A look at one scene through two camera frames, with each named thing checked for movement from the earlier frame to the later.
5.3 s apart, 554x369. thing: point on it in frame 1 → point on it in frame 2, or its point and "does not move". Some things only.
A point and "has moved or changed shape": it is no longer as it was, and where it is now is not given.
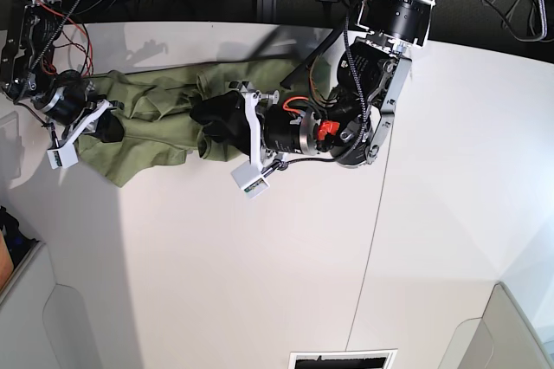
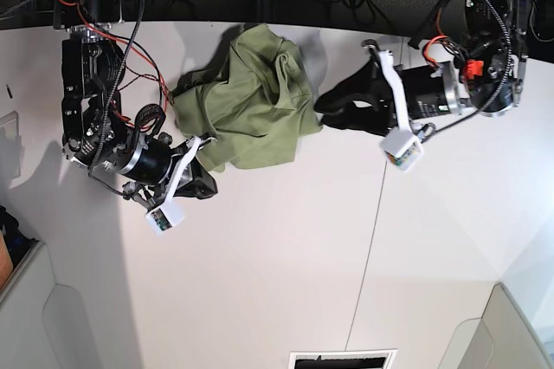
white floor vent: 351,359 does not move
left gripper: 71,106 → 155,165
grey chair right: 503,338 does not move
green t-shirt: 156,113 has moved or changed shape
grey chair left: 43,324 does not move
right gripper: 265,129 → 365,101
